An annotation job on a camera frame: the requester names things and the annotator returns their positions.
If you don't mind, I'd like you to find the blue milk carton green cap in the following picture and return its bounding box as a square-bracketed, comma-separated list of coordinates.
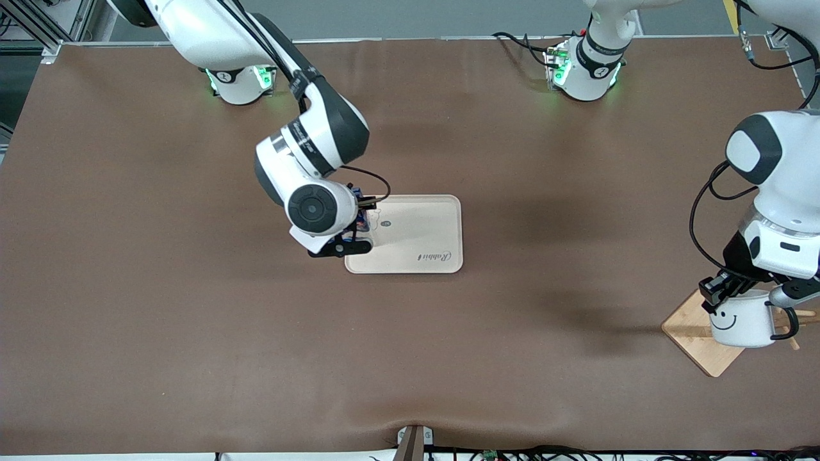
[349, 184, 375, 234]

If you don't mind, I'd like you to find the brown table cover mat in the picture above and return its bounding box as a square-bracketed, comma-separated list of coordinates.
[0, 38, 820, 455]

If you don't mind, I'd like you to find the white rabbit print tray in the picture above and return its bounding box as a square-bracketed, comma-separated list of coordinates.
[345, 195, 463, 275]

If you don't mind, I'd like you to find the white smiley face mug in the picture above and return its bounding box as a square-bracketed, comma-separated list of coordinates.
[708, 289, 800, 348]

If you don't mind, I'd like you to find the aluminium frame profile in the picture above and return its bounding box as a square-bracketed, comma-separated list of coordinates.
[766, 29, 808, 52]
[0, 0, 97, 65]

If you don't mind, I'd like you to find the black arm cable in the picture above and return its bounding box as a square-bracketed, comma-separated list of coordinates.
[215, 0, 391, 204]
[689, 0, 820, 282]

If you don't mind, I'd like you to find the black base cable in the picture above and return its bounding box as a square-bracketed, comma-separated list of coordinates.
[492, 32, 553, 68]

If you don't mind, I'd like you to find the metal table edge bracket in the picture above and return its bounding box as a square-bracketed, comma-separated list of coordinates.
[396, 425, 434, 461]

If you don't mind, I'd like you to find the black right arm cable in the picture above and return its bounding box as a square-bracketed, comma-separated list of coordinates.
[215, 0, 391, 204]

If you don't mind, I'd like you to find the wooden mug rack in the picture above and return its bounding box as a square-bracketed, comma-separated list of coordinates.
[662, 288, 820, 378]

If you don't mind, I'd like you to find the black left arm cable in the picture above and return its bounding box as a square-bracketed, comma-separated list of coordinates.
[689, 0, 820, 282]

